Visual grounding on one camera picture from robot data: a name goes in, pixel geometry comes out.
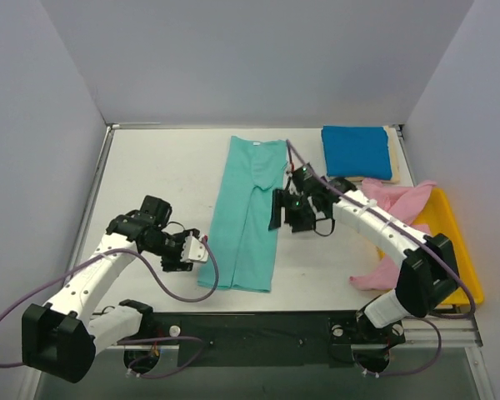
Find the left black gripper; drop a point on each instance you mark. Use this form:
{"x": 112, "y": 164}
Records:
{"x": 177, "y": 258}

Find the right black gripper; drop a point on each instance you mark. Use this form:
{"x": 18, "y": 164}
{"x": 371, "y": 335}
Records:
{"x": 294, "y": 208}

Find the teal t-shirt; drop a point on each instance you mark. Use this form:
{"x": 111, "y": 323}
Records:
{"x": 241, "y": 242}

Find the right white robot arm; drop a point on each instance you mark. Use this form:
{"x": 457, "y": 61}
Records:
{"x": 354, "y": 209}

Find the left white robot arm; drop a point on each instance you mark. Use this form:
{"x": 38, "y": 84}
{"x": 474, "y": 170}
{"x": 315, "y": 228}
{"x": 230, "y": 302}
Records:
{"x": 62, "y": 337}

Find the folded blue t-shirt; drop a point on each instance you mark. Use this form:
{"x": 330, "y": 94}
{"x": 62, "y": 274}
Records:
{"x": 355, "y": 151}

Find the folded cream t-shirt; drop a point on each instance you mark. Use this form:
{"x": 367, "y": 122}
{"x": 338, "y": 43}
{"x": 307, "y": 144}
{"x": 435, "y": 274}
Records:
{"x": 396, "y": 158}

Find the yellow plastic tray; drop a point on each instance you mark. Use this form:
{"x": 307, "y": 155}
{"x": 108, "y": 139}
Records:
{"x": 454, "y": 241}

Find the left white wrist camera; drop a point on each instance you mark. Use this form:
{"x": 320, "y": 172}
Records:
{"x": 193, "y": 250}

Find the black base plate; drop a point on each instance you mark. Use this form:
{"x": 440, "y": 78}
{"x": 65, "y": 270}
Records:
{"x": 261, "y": 339}

